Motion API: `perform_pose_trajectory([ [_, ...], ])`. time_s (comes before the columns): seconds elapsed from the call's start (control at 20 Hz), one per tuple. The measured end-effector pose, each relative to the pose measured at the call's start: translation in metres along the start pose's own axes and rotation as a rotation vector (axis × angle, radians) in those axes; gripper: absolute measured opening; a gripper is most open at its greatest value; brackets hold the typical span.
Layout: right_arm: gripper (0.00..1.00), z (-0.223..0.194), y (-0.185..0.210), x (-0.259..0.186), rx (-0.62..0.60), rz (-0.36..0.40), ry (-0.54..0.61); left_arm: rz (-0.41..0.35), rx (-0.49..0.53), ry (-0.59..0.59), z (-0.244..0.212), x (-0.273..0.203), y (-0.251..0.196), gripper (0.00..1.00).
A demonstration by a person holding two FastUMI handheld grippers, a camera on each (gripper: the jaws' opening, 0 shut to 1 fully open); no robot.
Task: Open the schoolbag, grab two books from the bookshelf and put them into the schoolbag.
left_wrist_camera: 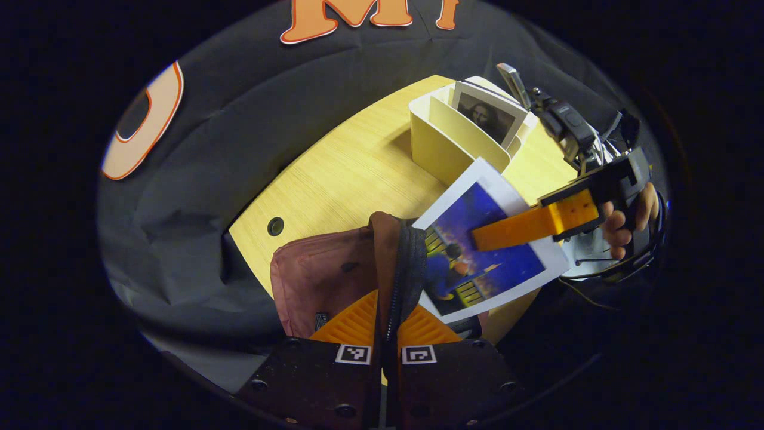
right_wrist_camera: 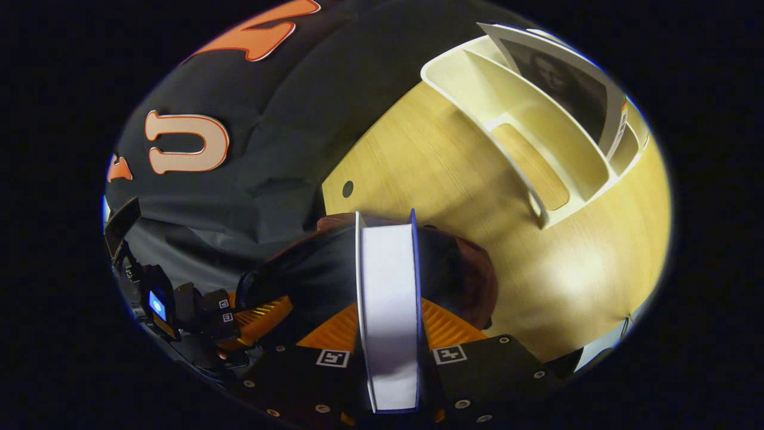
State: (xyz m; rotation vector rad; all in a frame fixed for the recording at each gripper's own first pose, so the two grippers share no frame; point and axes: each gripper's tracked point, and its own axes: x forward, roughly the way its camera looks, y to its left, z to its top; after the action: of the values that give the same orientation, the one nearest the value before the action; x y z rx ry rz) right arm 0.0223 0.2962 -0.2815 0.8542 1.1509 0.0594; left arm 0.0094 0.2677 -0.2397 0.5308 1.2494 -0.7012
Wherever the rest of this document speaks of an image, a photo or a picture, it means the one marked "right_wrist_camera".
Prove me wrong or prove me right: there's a cream plastic bookshelf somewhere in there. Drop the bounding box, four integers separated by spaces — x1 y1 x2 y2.
421 33 651 229

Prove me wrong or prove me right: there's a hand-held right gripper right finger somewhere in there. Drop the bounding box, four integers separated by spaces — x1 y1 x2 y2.
418 297 559 426

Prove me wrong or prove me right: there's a maroon schoolbag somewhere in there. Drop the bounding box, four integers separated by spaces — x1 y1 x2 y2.
236 212 499 353

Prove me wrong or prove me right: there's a black backdrop cloth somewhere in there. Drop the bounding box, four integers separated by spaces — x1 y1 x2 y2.
104 0 538 299

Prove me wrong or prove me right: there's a dark rectangular device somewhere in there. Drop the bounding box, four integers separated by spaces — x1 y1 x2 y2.
104 197 143 259

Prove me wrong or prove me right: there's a grey portrait cover book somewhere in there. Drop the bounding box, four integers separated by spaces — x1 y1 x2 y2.
477 23 629 161

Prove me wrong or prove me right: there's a blue book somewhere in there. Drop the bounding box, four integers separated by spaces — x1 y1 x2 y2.
355 209 424 414

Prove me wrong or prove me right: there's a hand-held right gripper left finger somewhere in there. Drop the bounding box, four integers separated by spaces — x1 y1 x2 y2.
236 302 368 430

